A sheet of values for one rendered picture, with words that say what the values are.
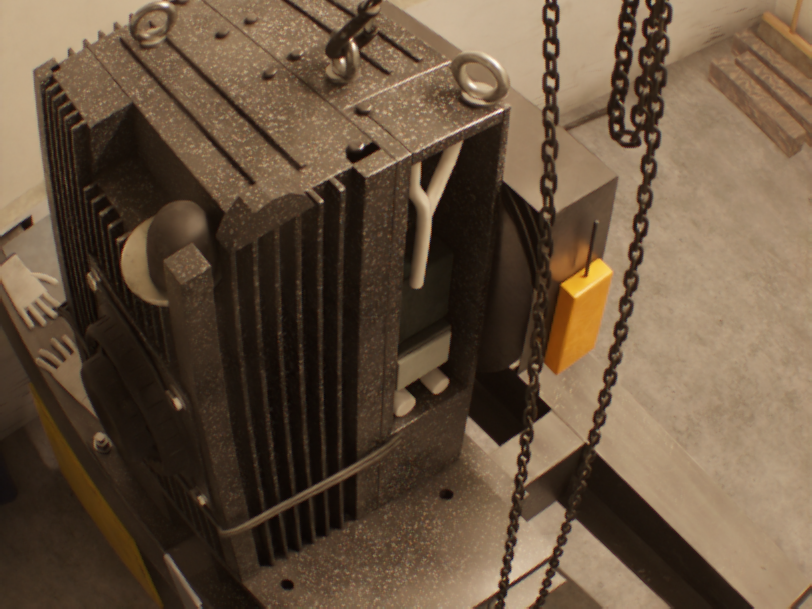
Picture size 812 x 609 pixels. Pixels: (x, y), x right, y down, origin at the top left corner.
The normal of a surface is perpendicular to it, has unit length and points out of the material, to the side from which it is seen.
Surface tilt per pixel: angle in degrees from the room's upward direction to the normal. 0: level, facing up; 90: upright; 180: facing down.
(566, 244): 90
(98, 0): 90
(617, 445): 0
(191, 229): 21
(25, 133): 90
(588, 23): 90
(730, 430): 0
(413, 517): 0
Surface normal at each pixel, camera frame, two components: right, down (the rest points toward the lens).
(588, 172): 0.06, -0.64
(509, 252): -0.77, 0.46
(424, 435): 0.63, 0.62
